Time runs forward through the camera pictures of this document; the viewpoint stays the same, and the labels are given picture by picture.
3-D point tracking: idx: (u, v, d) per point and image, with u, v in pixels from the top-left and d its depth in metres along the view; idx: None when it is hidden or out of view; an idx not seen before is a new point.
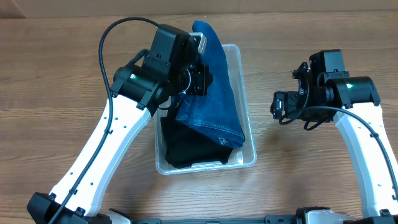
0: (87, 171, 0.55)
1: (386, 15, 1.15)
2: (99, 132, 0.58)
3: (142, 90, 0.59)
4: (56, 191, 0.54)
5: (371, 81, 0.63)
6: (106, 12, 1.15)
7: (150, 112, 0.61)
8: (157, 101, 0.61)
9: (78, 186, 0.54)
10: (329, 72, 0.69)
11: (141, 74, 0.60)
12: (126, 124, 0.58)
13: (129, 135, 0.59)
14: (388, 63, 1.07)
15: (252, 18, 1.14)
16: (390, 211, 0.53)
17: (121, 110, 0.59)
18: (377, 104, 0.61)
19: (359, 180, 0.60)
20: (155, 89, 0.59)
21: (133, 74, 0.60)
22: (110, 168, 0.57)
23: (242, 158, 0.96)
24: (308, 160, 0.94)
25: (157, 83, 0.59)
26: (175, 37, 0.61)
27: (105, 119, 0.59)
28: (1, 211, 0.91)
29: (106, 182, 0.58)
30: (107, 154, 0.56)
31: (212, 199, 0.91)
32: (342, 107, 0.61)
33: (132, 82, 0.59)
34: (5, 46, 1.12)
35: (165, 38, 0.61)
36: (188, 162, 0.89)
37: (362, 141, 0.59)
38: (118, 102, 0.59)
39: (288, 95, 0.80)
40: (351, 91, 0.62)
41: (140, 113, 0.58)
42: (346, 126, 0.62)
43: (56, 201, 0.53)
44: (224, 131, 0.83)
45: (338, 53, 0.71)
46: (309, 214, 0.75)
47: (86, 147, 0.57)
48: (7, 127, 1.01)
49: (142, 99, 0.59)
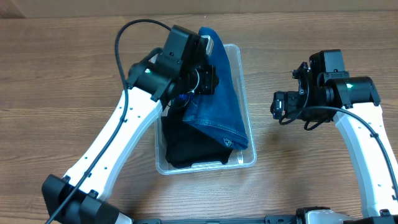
0: (102, 157, 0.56)
1: (386, 14, 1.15)
2: (115, 119, 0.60)
3: (155, 85, 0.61)
4: (71, 174, 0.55)
5: (371, 81, 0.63)
6: (106, 12, 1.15)
7: (161, 106, 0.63)
8: (170, 96, 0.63)
9: (92, 170, 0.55)
10: (329, 72, 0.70)
11: (155, 71, 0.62)
12: (140, 114, 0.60)
13: (143, 124, 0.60)
14: (388, 63, 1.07)
15: (252, 18, 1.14)
16: (390, 211, 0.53)
17: (135, 100, 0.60)
18: (377, 104, 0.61)
19: (359, 180, 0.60)
20: (168, 86, 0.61)
21: (148, 69, 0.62)
22: (122, 155, 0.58)
23: (242, 158, 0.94)
24: (308, 160, 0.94)
25: (170, 79, 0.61)
26: (188, 37, 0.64)
27: (120, 108, 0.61)
28: (1, 211, 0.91)
29: (117, 169, 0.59)
30: (122, 142, 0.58)
31: (212, 199, 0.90)
32: (342, 108, 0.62)
33: (145, 77, 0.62)
34: (5, 46, 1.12)
35: (178, 38, 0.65)
36: (187, 162, 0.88)
37: (362, 141, 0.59)
38: (133, 92, 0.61)
39: (288, 95, 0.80)
40: (351, 91, 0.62)
41: (153, 104, 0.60)
42: (346, 126, 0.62)
43: (70, 183, 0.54)
44: (230, 131, 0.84)
45: (338, 53, 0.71)
46: (309, 214, 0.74)
47: (102, 132, 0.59)
48: (7, 127, 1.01)
49: (155, 94, 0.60)
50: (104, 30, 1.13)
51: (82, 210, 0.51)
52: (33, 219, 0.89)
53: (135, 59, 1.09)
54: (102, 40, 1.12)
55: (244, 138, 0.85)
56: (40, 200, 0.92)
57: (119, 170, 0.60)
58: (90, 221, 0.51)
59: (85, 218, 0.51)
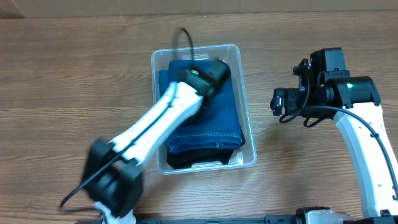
0: (147, 131, 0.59)
1: (386, 14, 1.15)
2: (160, 106, 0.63)
3: (197, 84, 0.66)
4: (119, 140, 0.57)
5: (372, 81, 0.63)
6: (106, 12, 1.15)
7: (194, 106, 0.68)
8: (206, 99, 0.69)
9: (137, 141, 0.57)
10: (330, 71, 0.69)
11: (199, 73, 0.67)
12: (184, 103, 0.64)
13: (183, 114, 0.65)
14: (388, 64, 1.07)
15: (252, 18, 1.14)
16: (390, 211, 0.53)
17: (182, 93, 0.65)
18: (378, 104, 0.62)
19: (359, 180, 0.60)
20: (209, 89, 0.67)
21: (195, 71, 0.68)
22: (161, 135, 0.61)
23: (242, 158, 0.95)
24: (308, 160, 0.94)
25: (212, 83, 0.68)
26: (226, 67, 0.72)
27: (166, 96, 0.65)
28: (1, 212, 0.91)
29: (156, 147, 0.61)
30: (163, 123, 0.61)
31: (212, 198, 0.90)
32: (342, 107, 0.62)
33: (191, 76, 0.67)
34: (4, 45, 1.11)
35: (217, 64, 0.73)
36: (188, 163, 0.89)
37: (362, 141, 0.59)
38: (181, 86, 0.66)
39: (288, 92, 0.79)
40: (351, 93, 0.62)
41: (194, 99, 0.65)
42: (346, 126, 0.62)
43: (115, 148, 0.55)
44: (208, 136, 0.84)
45: (339, 52, 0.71)
46: (309, 215, 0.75)
47: (144, 117, 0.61)
48: (7, 127, 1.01)
49: (199, 89, 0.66)
50: (104, 30, 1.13)
51: (125, 172, 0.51)
52: (33, 219, 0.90)
53: (136, 59, 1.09)
54: (103, 39, 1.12)
55: (227, 137, 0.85)
56: (40, 200, 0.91)
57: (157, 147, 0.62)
58: (129, 186, 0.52)
59: (124, 183, 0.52)
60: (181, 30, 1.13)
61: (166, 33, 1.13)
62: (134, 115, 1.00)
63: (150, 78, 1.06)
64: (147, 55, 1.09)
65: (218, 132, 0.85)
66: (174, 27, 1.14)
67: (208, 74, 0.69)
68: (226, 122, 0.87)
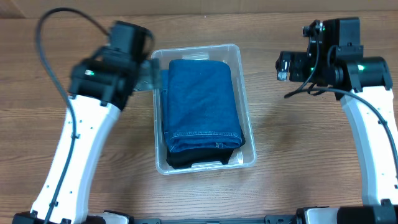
0: (65, 177, 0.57)
1: (386, 15, 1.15)
2: (65, 141, 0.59)
3: (101, 82, 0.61)
4: (38, 208, 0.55)
5: (385, 62, 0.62)
6: (106, 12, 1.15)
7: (115, 106, 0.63)
8: (120, 94, 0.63)
9: (57, 198, 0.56)
10: (342, 46, 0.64)
11: (97, 70, 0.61)
12: (91, 125, 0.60)
13: (99, 133, 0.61)
14: (388, 64, 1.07)
15: (252, 18, 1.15)
16: (391, 200, 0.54)
17: (83, 112, 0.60)
18: (389, 89, 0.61)
19: (362, 167, 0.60)
20: (117, 82, 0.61)
21: (89, 71, 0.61)
22: (87, 168, 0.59)
23: (242, 158, 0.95)
24: (308, 160, 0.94)
25: (117, 74, 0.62)
26: (132, 30, 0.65)
27: (69, 124, 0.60)
28: (1, 211, 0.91)
29: (88, 182, 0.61)
30: (81, 157, 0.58)
31: (212, 199, 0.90)
32: (351, 91, 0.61)
33: (89, 78, 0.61)
34: (4, 45, 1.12)
35: (122, 32, 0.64)
36: (188, 163, 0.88)
37: (369, 127, 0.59)
38: (78, 103, 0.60)
39: (295, 56, 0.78)
40: (360, 74, 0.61)
41: (104, 111, 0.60)
42: (354, 111, 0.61)
43: (39, 217, 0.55)
44: (207, 136, 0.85)
45: (356, 22, 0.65)
46: (308, 213, 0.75)
47: (56, 160, 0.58)
48: (7, 127, 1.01)
49: (101, 93, 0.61)
50: None
51: None
52: None
53: None
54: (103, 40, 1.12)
55: (227, 137, 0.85)
56: None
57: (89, 181, 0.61)
58: None
59: None
60: (181, 30, 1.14)
61: (166, 33, 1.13)
62: (133, 115, 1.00)
63: None
64: None
65: (217, 133, 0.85)
66: (175, 27, 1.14)
67: (106, 68, 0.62)
68: (226, 122, 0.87)
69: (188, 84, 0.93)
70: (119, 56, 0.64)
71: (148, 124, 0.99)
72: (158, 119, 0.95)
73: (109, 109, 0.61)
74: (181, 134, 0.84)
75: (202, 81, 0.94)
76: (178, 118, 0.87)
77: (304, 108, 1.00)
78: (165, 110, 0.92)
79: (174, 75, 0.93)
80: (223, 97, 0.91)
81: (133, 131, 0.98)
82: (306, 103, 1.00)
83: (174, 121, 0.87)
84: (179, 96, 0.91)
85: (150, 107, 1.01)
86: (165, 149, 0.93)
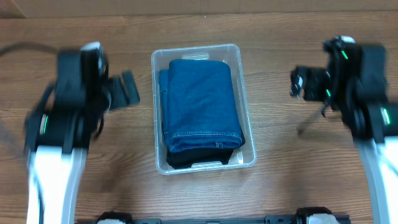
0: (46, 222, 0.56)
1: (386, 15, 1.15)
2: (34, 197, 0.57)
3: (58, 139, 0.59)
4: None
5: None
6: (106, 12, 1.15)
7: (81, 147, 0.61)
8: (82, 135, 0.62)
9: None
10: (364, 80, 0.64)
11: (53, 120, 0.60)
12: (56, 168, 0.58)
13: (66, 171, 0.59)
14: (388, 64, 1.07)
15: (252, 18, 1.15)
16: None
17: (45, 175, 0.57)
18: None
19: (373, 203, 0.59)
20: (76, 126, 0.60)
21: (43, 118, 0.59)
22: (65, 206, 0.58)
23: (242, 158, 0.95)
24: (308, 160, 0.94)
25: (74, 120, 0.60)
26: (80, 56, 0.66)
27: (32, 180, 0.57)
28: (2, 211, 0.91)
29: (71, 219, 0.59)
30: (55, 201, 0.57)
31: (212, 199, 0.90)
32: (374, 146, 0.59)
33: (44, 135, 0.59)
34: (4, 45, 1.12)
35: (66, 61, 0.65)
36: (188, 163, 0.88)
37: (386, 165, 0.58)
38: (39, 159, 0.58)
39: (313, 73, 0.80)
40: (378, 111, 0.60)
41: (66, 155, 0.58)
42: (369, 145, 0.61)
43: None
44: (207, 136, 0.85)
45: (380, 53, 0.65)
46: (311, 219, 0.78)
47: (30, 210, 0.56)
48: (7, 127, 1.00)
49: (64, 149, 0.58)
50: (104, 30, 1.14)
51: None
52: None
53: (136, 59, 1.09)
54: (103, 40, 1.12)
55: (227, 136, 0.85)
56: None
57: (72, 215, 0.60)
58: None
59: None
60: (180, 30, 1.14)
61: (166, 33, 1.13)
62: (133, 115, 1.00)
63: (150, 78, 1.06)
64: (147, 55, 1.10)
65: (217, 133, 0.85)
66: (174, 27, 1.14)
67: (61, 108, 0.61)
68: (226, 122, 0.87)
69: (188, 84, 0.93)
70: (71, 92, 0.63)
71: (148, 124, 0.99)
72: (158, 118, 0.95)
73: (72, 163, 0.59)
74: (181, 134, 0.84)
75: (202, 81, 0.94)
76: (178, 118, 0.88)
77: (304, 108, 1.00)
78: (165, 110, 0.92)
79: (174, 74, 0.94)
80: (222, 97, 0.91)
81: (133, 131, 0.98)
82: (306, 103, 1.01)
83: (174, 121, 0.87)
84: (179, 96, 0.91)
85: (150, 107, 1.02)
86: (165, 149, 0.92)
